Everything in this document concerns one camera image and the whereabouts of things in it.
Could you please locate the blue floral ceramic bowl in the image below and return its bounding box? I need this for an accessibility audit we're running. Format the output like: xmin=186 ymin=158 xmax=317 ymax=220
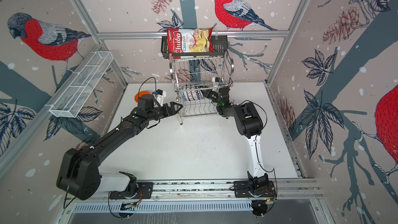
xmin=181 ymin=90 xmax=190 ymax=102

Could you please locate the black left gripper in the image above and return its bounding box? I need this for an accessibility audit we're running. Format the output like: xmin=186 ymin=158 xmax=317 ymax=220
xmin=147 ymin=101 xmax=183 ymax=121

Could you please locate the orange plastic bowl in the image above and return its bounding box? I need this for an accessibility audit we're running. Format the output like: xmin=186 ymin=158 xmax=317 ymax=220
xmin=134 ymin=91 xmax=151 ymax=103

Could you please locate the white brown patterned bowl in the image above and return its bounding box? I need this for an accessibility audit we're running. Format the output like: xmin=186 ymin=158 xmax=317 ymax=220
xmin=192 ymin=90 xmax=199 ymax=101

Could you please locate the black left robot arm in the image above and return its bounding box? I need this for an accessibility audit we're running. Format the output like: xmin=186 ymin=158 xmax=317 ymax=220
xmin=56 ymin=94 xmax=183 ymax=200

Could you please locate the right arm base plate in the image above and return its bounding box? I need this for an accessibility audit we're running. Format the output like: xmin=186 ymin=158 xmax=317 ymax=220
xmin=232 ymin=180 xmax=277 ymax=199

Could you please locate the red cassava chips bag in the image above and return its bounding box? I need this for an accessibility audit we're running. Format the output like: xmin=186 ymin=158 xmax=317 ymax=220
xmin=163 ymin=28 xmax=214 ymax=59

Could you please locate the white wire mesh shelf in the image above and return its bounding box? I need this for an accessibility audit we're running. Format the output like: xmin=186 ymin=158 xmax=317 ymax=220
xmin=49 ymin=51 xmax=114 ymax=118

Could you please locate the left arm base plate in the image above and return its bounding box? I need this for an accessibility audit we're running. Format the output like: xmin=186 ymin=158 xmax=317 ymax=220
xmin=109 ymin=182 xmax=154 ymax=200

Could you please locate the stainless steel dish rack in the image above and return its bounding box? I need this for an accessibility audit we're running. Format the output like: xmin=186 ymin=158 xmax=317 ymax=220
xmin=169 ymin=51 xmax=234 ymax=124

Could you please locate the black wall basket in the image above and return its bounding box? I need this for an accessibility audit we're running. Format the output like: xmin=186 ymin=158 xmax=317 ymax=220
xmin=160 ymin=35 xmax=228 ymax=59

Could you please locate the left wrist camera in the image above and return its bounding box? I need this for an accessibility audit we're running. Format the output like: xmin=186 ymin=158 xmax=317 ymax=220
xmin=153 ymin=89 xmax=166 ymax=106

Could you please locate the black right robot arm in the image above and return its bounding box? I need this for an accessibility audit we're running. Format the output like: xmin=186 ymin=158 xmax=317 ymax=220
xmin=203 ymin=87 xmax=269 ymax=196

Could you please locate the red patterned ceramic bowl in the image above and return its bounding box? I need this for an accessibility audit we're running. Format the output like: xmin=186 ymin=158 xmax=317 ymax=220
xmin=187 ymin=90 xmax=194 ymax=101

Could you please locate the aluminium mounting rail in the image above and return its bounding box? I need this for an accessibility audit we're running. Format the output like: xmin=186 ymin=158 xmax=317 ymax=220
xmin=87 ymin=178 xmax=323 ymax=202

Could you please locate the blue geometric upturned bowl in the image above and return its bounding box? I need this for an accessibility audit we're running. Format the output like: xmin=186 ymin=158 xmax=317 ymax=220
xmin=197 ymin=90 xmax=204 ymax=100

